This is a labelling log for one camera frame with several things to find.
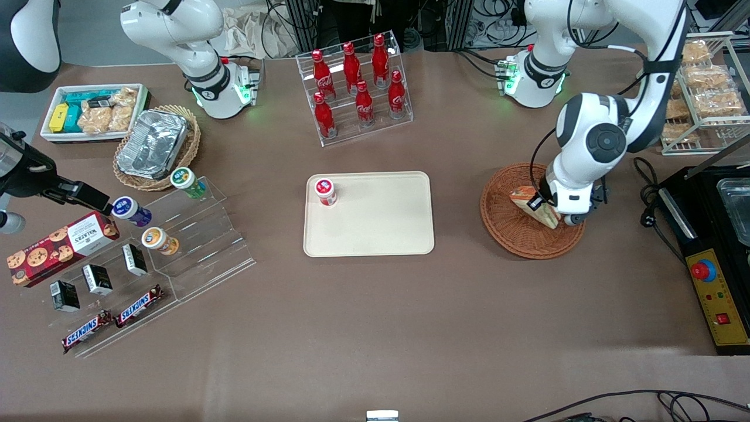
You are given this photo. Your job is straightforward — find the aluminium frame post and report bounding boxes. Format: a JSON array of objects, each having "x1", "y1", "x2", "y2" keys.
[
  {"x1": 284, "y1": 0, "x2": 321, "y2": 55},
  {"x1": 452, "y1": 0, "x2": 476, "y2": 51}
]

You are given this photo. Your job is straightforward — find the clear acrylic bottle rack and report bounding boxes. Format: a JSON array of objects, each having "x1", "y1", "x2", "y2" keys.
[{"x1": 295, "y1": 30, "x2": 414, "y2": 148}]

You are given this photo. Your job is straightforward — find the small can green lid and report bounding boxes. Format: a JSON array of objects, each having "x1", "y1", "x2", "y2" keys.
[{"x1": 170, "y1": 167, "x2": 207, "y2": 199}]

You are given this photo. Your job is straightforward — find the small can orange label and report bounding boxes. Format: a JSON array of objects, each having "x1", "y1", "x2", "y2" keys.
[{"x1": 141, "y1": 227, "x2": 180, "y2": 257}]

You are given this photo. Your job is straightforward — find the clear acrylic stepped display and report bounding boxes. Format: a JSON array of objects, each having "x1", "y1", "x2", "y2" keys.
[{"x1": 47, "y1": 175, "x2": 257, "y2": 359}]

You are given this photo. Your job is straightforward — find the clear-wrapped bread snack bag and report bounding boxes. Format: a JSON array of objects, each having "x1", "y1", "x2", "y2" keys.
[
  {"x1": 681, "y1": 39, "x2": 714, "y2": 64},
  {"x1": 662, "y1": 121, "x2": 701, "y2": 145},
  {"x1": 665, "y1": 97, "x2": 693, "y2": 121},
  {"x1": 684, "y1": 64, "x2": 731, "y2": 89},
  {"x1": 694, "y1": 87, "x2": 746, "y2": 117}
]

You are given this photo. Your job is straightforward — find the white wire snack rack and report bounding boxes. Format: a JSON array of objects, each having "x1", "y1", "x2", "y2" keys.
[{"x1": 661, "y1": 31, "x2": 750, "y2": 156}]

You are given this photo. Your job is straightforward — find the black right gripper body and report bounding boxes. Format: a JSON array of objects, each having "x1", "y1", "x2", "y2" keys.
[{"x1": 0, "y1": 130, "x2": 60, "y2": 200}]

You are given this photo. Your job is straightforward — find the small can red lid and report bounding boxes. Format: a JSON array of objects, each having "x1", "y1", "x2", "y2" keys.
[{"x1": 315, "y1": 178, "x2": 338, "y2": 207}]

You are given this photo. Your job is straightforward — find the red cola bottle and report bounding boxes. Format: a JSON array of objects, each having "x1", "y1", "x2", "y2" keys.
[
  {"x1": 312, "y1": 50, "x2": 336, "y2": 99},
  {"x1": 388, "y1": 70, "x2": 407, "y2": 117},
  {"x1": 313, "y1": 92, "x2": 337, "y2": 139},
  {"x1": 343, "y1": 42, "x2": 363, "y2": 90},
  {"x1": 373, "y1": 33, "x2": 391, "y2": 83},
  {"x1": 355, "y1": 80, "x2": 375, "y2": 125}
]

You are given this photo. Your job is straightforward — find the black sealing machine yellow panel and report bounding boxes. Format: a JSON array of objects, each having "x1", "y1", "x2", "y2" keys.
[{"x1": 656, "y1": 164, "x2": 750, "y2": 356}]

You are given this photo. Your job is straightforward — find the white plastic snack bin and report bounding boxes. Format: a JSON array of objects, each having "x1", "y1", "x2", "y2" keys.
[{"x1": 39, "y1": 83, "x2": 151, "y2": 144}]

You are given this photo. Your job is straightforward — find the Snickers chocolate bar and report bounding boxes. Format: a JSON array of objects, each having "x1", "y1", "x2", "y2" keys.
[
  {"x1": 114, "y1": 284, "x2": 165, "y2": 329},
  {"x1": 61, "y1": 309, "x2": 114, "y2": 355}
]

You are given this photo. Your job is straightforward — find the beige rectangular tray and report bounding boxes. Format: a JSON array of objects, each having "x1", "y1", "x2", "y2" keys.
[{"x1": 303, "y1": 171, "x2": 435, "y2": 258}]

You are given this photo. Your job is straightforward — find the grey metal lever bar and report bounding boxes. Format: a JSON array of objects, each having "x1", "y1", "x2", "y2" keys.
[{"x1": 684, "y1": 134, "x2": 750, "y2": 179}]

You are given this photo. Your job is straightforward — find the tangled black background cables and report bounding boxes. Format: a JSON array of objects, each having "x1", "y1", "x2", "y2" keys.
[{"x1": 473, "y1": 0, "x2": 531, "y2": 49}]

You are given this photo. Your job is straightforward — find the clear bag of crackers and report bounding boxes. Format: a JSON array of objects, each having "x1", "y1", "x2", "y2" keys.
[
  {"x1": 79, "y1": 105, "x2": 113, "y2": 135},
  {"x1": 108, "y1": 87, "x2": 138, "y2": 132}
]

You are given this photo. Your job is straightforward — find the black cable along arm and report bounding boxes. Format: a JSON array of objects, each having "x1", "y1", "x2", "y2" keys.
[{"x1": 530, "y1": 0, "x2": 690, "y2": 203}]

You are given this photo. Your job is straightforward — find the light wicker basket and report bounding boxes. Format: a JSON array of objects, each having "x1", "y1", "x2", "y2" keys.
[{"x1": 112, "y1": 105, "x2": 202, "y2": 192}]

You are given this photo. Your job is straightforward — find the thin black floor cable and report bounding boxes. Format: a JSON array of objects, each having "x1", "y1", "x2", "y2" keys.
[{"x1": 520, "y1": 389, "x2": 750, "y2": 422}]

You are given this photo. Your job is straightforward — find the silver foil tray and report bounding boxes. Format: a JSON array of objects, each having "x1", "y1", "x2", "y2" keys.
[{"x1": 115, "y1": 110, "x2": 189, "y2": 181}]

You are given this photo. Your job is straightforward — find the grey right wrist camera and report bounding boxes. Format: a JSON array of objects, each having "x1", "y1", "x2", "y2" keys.
[{"x1": 0, "y1": 210, "x2": 28, "y2": 236}]

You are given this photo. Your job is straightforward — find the black power cable with plug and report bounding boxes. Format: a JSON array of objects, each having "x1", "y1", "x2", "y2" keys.
[{"x1": 632, "y1": 156, "x2": 687, "y2": 261}]

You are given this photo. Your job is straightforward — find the small can purple label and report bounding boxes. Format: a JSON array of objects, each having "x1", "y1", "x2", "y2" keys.
[{"x1": 111, "y1": 196, "x2": 153, "y2": 229}]

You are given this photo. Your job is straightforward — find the round brown wicker basket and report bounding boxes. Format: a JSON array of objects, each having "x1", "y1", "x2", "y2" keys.
[{"x1": 480, "y1": 162, "x2": 586, "y2": 260}]

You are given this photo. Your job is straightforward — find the small black carton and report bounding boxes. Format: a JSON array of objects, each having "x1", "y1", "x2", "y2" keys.
[
  {"x1": 122, "y1": 243, "x2": 149, "y2": 277},
  {"x1": 81, "y1": 264, "x2": 114, "y2": 297},
  {"x1": 50, "y1": 280, "x2": 81, "y2": 313}
]

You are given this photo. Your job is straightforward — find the triangle sandwich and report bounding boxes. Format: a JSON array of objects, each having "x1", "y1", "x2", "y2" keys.
[{"x1": 509, "y1": 186, "x2": 561, "y2": 230}]

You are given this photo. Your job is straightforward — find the red Walkers cookie box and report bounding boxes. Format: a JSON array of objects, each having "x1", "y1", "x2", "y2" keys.
[{"x1": 6, "y1": 212, "x2": 120, "y2": 288}]

